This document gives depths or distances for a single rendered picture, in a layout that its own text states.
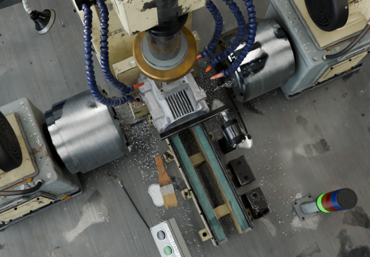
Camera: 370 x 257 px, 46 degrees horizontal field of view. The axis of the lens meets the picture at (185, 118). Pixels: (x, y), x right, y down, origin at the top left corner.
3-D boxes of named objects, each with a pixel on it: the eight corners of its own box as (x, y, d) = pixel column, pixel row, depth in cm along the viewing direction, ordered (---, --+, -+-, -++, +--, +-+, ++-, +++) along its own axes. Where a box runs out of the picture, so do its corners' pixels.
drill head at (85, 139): (23, 133, 158) (-6, 115, 134) (117, 93, 162) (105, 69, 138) (47, 197, 152) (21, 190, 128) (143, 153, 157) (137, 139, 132)
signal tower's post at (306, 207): (291, 202, 164) (327, 191, 124) (310, 193, 165) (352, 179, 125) (301, 222, 162) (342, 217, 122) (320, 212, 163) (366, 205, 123)
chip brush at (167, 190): (151, 158, 168) (151, 158, 167) (163, 154, 168) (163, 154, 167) (166, 210, 163) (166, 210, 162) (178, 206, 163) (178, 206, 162)
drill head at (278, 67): (190, 62, 166) (191, 33, 142) (285, 22, 171) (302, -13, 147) (218, 120, 160) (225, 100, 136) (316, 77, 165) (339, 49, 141)
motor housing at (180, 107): (138, 91, 162) (132, 72, 144) (185, 71, 164) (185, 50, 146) (160, 138, 158) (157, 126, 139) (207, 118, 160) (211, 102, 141)
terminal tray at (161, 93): (145, 71, 148) (143, 63, 141) (174, 59, 149) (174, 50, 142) (159, 102, 145) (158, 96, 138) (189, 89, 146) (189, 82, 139)
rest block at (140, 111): (129, 105, 173) (125, 96, 162) (145, 98, 174) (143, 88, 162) (135, 119, 172) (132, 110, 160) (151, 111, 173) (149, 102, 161)
